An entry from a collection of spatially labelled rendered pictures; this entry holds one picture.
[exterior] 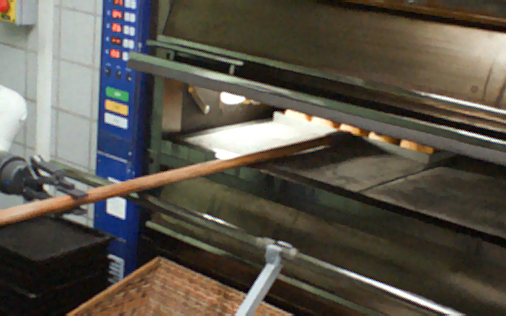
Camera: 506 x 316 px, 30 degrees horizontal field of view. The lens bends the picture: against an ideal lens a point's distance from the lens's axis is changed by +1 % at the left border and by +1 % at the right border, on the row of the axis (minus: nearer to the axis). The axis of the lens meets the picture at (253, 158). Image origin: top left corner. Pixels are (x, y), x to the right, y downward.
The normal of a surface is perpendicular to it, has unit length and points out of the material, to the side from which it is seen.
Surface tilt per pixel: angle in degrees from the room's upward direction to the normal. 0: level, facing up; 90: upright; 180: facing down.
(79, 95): 90
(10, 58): 90
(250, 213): 70
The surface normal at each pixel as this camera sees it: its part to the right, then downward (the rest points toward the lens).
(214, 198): -0.57, -0.18
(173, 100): 0.76, 0.24
